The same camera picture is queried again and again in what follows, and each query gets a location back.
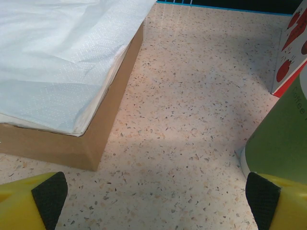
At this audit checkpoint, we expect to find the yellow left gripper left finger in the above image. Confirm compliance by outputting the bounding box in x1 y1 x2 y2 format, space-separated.
0 171 70 230

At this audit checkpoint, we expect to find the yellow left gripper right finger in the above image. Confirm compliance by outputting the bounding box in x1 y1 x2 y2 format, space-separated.
246 171 307 230

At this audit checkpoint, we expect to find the white red printed gift bag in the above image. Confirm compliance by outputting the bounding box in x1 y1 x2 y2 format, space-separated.
271 3 307 98

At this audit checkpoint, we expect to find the green paper coffee cup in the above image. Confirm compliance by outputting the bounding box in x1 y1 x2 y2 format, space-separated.
239 71 307 186

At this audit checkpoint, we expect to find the brown cardboard napkin box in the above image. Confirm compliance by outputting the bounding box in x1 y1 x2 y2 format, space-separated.
0 23 144 172

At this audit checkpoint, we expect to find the white paper napkin stack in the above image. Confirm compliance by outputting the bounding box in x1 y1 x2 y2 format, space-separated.
0 0 158 137

